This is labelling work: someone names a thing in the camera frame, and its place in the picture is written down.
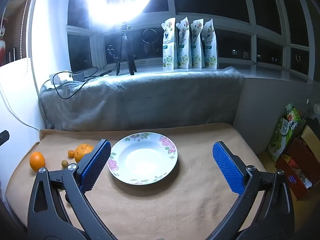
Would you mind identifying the white cable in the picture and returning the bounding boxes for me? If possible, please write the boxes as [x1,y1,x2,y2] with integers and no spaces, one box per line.
[0,82,40,132]

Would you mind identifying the large bumpy orange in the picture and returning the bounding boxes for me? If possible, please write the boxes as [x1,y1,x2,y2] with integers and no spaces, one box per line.
[74,144,95,163]

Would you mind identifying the green printed carton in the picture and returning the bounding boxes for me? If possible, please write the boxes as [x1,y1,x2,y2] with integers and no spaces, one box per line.
[266,103,306,162]

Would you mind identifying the red white wall decoration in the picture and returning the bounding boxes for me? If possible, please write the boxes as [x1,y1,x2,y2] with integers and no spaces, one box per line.
[0,17,7,65]

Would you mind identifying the beaded blind cord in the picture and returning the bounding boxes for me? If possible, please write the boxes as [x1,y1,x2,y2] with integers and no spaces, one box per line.
[21,0,28,58]

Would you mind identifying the grey blanket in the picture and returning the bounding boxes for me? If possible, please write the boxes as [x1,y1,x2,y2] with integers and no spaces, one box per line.
[39,67,243,132]

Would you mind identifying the brown cardboard box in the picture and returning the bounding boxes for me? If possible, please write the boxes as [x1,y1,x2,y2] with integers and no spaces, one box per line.
[301,125,320,155]

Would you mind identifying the black cable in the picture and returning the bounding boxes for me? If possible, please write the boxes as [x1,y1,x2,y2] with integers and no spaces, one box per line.
[52,66,113,100]

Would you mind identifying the smooth orange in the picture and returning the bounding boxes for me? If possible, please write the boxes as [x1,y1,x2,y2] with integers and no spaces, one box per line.
[29,152,46,172]

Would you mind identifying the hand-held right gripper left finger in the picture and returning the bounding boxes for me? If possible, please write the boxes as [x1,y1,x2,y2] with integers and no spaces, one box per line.
[27,139,118,240]

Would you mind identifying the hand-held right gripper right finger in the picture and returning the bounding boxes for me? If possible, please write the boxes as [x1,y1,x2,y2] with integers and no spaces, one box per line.
[205,141,294,240]

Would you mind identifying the white floral plate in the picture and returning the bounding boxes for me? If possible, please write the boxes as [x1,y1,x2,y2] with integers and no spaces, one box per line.
[108,133,178,185]

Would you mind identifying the ring light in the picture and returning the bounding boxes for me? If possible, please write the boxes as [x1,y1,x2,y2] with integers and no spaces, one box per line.
[84,0,155,34]

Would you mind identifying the tan blanket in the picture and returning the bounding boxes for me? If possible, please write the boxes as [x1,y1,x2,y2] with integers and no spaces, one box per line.
[5,122,267,240]

